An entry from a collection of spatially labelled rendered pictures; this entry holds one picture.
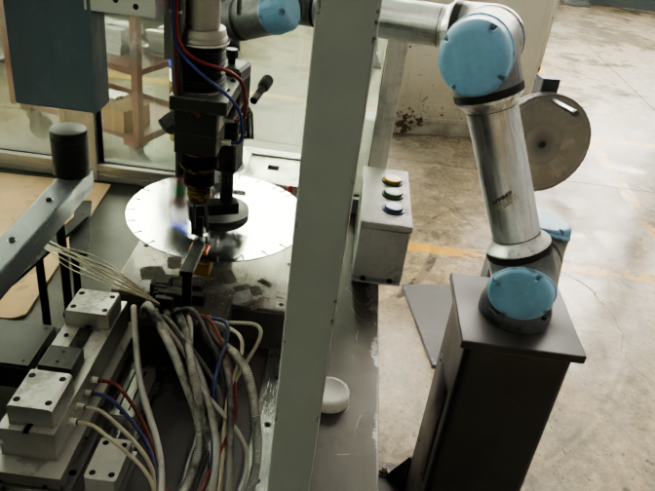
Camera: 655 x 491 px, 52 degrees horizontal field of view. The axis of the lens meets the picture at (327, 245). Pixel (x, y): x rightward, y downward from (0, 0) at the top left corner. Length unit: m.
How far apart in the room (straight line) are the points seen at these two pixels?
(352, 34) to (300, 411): 0.32
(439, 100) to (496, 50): 3.31
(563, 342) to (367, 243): 0.44
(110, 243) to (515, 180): 0.88
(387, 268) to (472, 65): 0.53
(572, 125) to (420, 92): 2.15
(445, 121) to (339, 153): 3.99
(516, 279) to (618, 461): 1.27
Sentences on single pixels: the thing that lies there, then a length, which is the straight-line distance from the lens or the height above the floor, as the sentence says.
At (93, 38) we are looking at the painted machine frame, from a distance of 0.92.
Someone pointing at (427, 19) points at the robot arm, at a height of 1.31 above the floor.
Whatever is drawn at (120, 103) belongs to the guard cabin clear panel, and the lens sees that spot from 1.74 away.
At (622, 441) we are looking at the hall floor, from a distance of 2.47.
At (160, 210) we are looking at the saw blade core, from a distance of 1.26.
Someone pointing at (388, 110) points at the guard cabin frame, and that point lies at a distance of 1.62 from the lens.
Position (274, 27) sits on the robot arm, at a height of 1.27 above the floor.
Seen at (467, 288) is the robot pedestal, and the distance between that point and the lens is 1.52.
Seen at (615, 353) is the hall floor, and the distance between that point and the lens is 2.84.
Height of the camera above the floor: 1.56
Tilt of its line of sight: 31 degrees down
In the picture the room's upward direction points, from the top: 8 degrees clockwise
